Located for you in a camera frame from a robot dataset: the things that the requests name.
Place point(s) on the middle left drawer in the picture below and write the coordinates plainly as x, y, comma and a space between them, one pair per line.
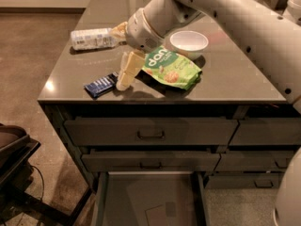
150, 161

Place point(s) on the grey cabinet island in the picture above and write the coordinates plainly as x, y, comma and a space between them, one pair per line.
230, 87

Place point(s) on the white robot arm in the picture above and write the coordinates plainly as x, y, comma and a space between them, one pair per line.
272, 42

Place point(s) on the white canister with label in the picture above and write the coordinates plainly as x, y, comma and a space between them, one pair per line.
293, 11

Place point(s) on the clear plastic water bottle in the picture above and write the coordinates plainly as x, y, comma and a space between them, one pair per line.
90, 39

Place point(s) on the green snack bag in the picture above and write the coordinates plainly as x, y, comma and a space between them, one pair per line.
171, 69

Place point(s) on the black cart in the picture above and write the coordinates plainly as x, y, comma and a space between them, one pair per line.
16, 146

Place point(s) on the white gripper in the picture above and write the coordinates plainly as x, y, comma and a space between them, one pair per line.
140, 33

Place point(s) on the blue rxbar blueberry bar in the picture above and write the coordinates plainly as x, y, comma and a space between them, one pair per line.
102, 85

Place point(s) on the top left drawer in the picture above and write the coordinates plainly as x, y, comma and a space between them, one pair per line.
150, 131

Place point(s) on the bottom right drawer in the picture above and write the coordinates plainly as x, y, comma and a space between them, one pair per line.
245, 180

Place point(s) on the top right drawer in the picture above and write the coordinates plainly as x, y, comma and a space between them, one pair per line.
268, 131

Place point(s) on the open bottom left drawer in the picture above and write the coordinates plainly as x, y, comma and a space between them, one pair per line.
150, 199

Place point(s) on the white bowl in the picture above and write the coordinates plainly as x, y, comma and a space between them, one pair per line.
190, 44

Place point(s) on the middle right drawer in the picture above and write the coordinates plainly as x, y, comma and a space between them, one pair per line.
254, 161

